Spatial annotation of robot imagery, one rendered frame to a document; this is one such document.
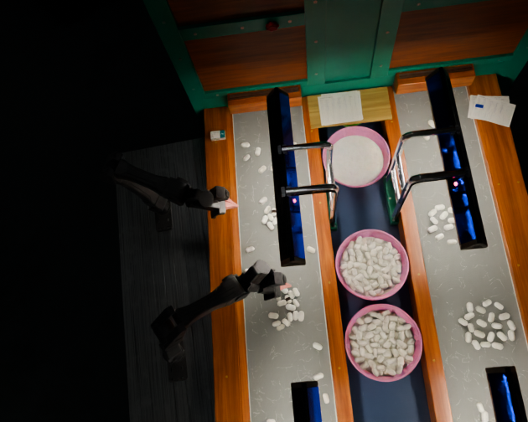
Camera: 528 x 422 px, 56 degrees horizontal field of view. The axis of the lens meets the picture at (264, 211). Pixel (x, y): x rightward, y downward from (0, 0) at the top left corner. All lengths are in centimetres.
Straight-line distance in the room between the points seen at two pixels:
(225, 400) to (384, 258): 77
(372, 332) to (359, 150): 72
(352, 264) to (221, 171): 64
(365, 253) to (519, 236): 55
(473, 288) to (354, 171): 62
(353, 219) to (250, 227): 42
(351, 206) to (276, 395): 78
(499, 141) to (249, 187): 100
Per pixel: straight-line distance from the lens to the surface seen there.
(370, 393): 193
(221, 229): 194
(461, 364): 192
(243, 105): 205
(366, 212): 203
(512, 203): 206
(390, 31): 189
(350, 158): 204
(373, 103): 212
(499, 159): 212
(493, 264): 200
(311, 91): 212
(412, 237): 193
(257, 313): 188
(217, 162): 205
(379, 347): 188
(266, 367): 187
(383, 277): 190
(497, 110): 221
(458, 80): 215
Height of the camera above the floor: 260
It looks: 71 degrees down
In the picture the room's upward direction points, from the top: 19 degrees counter-clockwise
